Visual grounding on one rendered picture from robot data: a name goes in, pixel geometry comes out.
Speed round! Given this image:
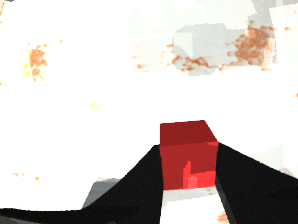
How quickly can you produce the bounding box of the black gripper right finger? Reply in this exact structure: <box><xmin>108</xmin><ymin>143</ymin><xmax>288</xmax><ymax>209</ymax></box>
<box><xmin>214</xmin><ymin>141</ymin><xmax>298</xmax><ymax>224</ymax></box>

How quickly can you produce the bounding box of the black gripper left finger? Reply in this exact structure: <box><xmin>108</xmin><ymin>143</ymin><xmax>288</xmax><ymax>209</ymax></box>
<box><xmin>0</xmin><ymin>144</ymin><xmax>164</xmax><ymax>224</ymax></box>

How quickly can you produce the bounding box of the red block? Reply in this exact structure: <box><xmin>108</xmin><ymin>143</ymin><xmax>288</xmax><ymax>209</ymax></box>
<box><xmin>160</xmin><ymin>120</ymin><xmax>218</xmax><ymax>190</ymax></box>

